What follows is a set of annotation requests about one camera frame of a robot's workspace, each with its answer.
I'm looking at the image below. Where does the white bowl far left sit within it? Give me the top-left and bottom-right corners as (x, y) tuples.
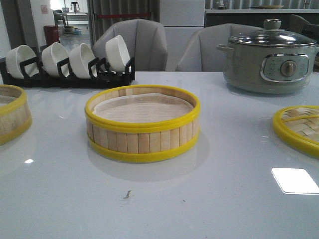
(5, 45), (36, 79)

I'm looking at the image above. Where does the white bowl right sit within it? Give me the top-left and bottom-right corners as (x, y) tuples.
(105, 35), (130, 72)

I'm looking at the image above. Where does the woven bamboo steamer lid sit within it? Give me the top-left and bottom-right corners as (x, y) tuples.
(272, 106), (319, 157)

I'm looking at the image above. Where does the white bowl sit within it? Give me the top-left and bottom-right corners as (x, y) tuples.
(105, 35), (130, 72)
(41, 42), (69, 77)
(69, 43), (96, 79)
(5, 45), (36, 79)

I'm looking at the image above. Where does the grey electric cooking pot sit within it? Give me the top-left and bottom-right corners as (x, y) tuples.
(217, 43), (319, 94)

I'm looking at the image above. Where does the bamboo steamer tray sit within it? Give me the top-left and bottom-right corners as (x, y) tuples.
(85, 85), (200, 162)
(0, 85), (32, 145)

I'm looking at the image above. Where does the black dish rack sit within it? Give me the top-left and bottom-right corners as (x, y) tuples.
(0, 57), (135, 89)

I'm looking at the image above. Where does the grey chair left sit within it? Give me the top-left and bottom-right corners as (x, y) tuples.
(92, 19), (167, 72)

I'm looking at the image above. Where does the grey chair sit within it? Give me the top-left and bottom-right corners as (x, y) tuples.
(92, 19), (167, 72)
(175, 23), (258, 72)

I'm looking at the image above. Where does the white cabinet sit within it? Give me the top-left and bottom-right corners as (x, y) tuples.
(159, 0), (205, 71)

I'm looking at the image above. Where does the grey chair right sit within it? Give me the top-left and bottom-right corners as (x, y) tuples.
(175, 23), (258, 72)

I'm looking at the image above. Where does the red bin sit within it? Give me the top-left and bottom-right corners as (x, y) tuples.
(43, 25), (60, 46)

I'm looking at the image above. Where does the white steamer liner paper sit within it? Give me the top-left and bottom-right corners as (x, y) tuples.
(93, 93), (194, 123)

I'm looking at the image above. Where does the glass pot lid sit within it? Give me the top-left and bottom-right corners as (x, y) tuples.
(228, 18), (317, 48)

